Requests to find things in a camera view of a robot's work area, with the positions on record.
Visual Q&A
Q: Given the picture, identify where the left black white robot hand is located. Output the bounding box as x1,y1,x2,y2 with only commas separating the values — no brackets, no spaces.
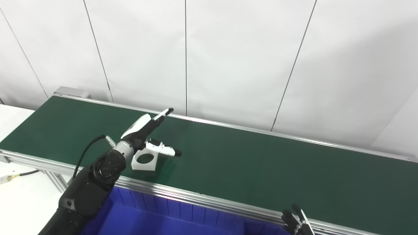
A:
121,108,182,157

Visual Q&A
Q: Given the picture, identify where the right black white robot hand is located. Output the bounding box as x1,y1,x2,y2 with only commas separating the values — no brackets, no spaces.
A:
281,204,315,235

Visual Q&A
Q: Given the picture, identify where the white square part with hole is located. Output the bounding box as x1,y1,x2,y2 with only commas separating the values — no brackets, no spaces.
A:
131,148,159,171

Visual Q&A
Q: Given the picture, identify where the blue plastic bin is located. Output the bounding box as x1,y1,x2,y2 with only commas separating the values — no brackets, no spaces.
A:
80,186,249,235
245,218,291,235

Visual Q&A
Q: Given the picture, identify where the green conveyor belt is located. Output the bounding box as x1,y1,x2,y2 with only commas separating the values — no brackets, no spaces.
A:
0,86,418,235

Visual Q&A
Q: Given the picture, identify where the aluminium conveyor leg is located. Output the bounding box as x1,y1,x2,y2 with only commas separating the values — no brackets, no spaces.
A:
42,170,71,193

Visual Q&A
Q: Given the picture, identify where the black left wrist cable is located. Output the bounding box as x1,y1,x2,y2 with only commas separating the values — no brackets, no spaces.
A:
72,134,116,178

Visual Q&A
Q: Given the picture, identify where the black cable with yellow tag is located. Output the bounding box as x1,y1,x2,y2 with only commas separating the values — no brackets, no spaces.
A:
0,169,40,185

